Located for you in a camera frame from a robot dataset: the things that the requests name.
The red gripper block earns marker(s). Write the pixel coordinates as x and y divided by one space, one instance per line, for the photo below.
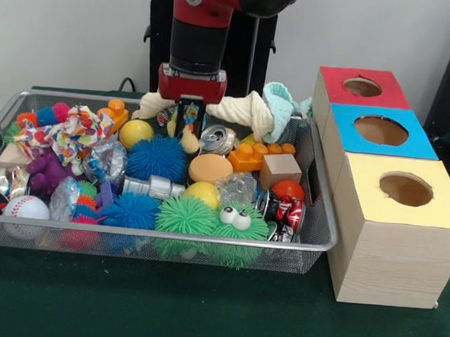
192 84

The blue globe ball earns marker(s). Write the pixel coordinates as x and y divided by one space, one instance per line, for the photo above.
190 118

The cream yellow muslin cloth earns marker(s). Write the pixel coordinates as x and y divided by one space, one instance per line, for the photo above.
240 112

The mint green muslin cloth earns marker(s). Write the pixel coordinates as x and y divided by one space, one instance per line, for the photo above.
282 111

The shallow clear mesh bin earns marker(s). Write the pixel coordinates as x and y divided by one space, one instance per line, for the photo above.
321 228

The wooden box with three holes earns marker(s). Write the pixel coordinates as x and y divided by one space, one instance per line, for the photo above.
396 248

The small yellow duck toy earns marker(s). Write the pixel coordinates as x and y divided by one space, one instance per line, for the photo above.
189 143

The silver drink can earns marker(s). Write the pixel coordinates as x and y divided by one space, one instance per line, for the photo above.
217 139

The blue spiky ball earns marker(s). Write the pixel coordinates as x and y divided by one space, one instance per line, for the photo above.
157 158
133 209

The round orange disc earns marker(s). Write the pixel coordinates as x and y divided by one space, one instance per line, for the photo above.
210 168

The large yellow ball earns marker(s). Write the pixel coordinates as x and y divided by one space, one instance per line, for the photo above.
135 133

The orange toy building blocks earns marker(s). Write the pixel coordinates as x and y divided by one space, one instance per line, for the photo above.
260 154

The green spiky ball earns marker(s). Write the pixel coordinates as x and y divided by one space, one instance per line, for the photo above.
185 214

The small wooden cube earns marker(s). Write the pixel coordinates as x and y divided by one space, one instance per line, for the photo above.
280 170

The green furry googly-eyed toy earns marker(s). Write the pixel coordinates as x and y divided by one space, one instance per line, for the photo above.
240 238

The crushed red soda can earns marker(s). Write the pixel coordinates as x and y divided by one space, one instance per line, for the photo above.
283 212

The dark green table cloth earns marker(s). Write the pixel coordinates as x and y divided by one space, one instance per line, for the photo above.
163 310

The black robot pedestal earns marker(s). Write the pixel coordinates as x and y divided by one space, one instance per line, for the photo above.
157 50

